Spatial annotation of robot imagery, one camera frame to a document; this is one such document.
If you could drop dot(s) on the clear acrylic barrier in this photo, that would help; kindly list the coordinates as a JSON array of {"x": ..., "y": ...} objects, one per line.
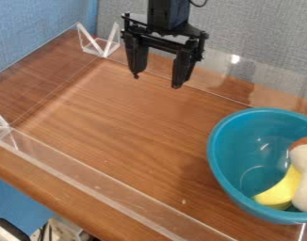
[
  {"x": 156, "y": 215},
  {"x": 249, "y": 81}
]

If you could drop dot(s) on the white brown toy mushroom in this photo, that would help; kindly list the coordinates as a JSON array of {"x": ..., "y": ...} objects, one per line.
[{"x": 298, "y": 154}]

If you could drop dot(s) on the clear acrylic corner bracket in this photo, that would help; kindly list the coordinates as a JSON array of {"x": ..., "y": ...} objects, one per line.
[{"x": 96, "y": 45}]

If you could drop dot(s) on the yellow toy banana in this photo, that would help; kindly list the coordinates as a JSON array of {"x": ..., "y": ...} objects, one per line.
[{"x": 278, "y": 196}]

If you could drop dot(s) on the clear acrylic back barrier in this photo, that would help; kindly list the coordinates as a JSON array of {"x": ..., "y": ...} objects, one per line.
[{"x": 249, "y": 81}]

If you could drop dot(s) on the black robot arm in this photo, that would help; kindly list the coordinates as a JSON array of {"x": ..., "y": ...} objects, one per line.
[{"x": 168, "y": 13}]

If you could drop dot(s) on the clear acrylic front barrier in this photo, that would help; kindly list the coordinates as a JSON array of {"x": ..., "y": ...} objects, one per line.
[{"x": 156, "y": 215}]

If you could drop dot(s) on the blue plastic bowl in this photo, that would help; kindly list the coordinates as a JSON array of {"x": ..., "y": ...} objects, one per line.
[{"x": 248, "y": 153}]

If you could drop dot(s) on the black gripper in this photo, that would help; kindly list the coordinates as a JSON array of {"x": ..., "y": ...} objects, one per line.
[{"x": 184, "y": 41}]

